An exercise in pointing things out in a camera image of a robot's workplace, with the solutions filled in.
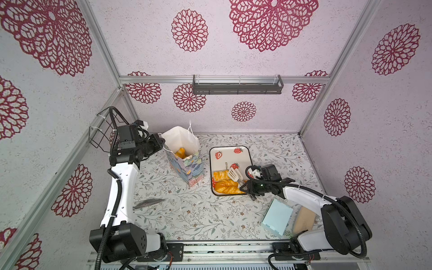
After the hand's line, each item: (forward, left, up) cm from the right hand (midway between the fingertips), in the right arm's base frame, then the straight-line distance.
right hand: (241, 187), depth 86 cm
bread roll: (+20, +35, +2) cm, 40 cm away
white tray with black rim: (+24, +8, -7) cm, 26 cm away
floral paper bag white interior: (+5, +27, +18) cm, 33 cm away
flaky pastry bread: (+9, +11, -3) cm, 15 cm away
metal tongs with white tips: (+7, +3, 0) cm, 7 cm away
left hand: (+9, +36, +23) cm, 44 cm away
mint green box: (-13, -17, -6) cm, 22 cm away
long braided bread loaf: (+3, +9, -4) cm, 10 cm away
